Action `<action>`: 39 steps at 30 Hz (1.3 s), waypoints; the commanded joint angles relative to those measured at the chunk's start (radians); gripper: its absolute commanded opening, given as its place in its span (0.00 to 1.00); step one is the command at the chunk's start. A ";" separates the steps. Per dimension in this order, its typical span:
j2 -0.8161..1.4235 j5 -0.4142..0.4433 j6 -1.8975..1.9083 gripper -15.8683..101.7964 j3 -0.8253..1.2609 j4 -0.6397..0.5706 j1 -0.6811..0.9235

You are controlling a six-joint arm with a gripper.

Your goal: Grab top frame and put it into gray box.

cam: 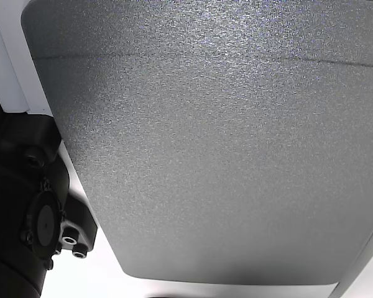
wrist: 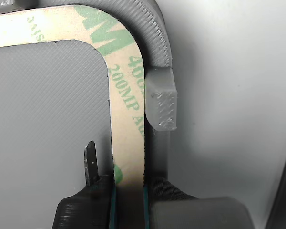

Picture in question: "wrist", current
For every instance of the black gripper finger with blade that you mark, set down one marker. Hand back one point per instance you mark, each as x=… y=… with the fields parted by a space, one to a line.
x=85 y=210

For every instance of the gray box with edge tabs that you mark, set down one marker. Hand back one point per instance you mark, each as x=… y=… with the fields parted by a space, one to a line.
x=38 y=119

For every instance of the beige adhesive frame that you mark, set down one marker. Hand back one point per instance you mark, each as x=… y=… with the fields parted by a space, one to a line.
x=124 y=107

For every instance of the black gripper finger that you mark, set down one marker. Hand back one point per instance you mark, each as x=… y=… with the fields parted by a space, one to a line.
x=195 y=214

